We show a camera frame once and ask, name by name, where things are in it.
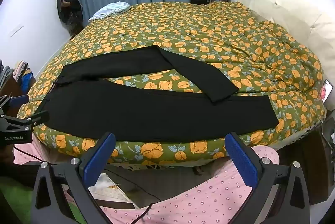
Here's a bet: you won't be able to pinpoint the green floor mat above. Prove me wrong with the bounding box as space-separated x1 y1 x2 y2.
0 179 35 224

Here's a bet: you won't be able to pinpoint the dark hanging bag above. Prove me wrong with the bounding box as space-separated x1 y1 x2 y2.
56 0 85 38

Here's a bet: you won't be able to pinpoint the smartphone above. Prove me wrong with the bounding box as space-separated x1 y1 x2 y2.
320 79 333 104

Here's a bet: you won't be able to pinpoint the cream padded headboard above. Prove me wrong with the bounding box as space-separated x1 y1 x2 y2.
236 0 335 83

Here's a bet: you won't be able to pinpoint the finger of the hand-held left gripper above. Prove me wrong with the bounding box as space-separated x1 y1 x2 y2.
0 110 50 126
0 94 30 114

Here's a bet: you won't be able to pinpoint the black pants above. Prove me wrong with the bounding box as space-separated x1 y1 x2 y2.
39 46 280 143

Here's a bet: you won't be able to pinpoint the brown wooden cabinet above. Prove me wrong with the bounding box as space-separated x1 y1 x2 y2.
0 75 36 99

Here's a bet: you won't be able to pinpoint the blue cloth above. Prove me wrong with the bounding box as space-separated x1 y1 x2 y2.
21 73 34 93

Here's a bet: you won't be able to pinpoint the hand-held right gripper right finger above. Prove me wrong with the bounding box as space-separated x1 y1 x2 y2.
224 132 311 224

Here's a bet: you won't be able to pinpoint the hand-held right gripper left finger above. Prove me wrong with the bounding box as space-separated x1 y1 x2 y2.
31 132 117 224

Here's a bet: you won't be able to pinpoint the pale patterned bag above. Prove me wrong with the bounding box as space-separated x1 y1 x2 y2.
88 173 140 210

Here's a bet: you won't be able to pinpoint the dark bedside furniture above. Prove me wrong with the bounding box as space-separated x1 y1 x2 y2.
296 119 335 206

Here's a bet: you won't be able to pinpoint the white pillow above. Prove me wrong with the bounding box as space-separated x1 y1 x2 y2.
89 1 131 21

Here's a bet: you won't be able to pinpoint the grey cloth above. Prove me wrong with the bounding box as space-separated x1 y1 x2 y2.
0 60 14 89

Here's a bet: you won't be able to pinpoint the green floral blanket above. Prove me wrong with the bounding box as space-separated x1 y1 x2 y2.
17 1 327 169

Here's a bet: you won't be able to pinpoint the beige cloth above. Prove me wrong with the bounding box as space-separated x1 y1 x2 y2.
13 60 32 81

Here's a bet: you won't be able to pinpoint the pink dotted pajama pants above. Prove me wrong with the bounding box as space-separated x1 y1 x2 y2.
12 139 279 224

